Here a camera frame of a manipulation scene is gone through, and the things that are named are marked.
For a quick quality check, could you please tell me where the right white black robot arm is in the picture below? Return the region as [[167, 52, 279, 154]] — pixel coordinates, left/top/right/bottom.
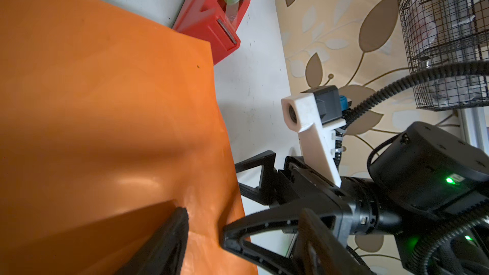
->
[[220, 122, 488, 274]]

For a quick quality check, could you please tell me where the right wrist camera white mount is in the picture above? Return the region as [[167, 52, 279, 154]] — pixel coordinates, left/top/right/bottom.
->
[[281, 85, 348, 187]]

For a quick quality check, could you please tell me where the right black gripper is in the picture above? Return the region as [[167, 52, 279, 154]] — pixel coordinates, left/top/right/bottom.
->
[[220, 150, 380, 274]]

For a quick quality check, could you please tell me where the yellow orange wrapping paper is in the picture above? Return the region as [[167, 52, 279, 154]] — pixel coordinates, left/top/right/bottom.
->
[[1, 0, 257, 274]]

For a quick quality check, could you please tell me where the black wire basket right wall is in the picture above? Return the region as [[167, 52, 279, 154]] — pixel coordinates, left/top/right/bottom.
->
[[398, 0, 488, 112]]

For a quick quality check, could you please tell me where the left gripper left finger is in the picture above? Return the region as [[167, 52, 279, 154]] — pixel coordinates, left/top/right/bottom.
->
[[116, 208, 189, 275]]

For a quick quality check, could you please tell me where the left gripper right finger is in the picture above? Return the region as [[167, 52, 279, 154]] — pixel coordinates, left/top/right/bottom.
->
[[295, 209, 372, 274]]

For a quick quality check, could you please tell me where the red tape dispenser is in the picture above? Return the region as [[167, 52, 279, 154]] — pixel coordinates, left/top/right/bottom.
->
[[173, 0, 251, 64]]

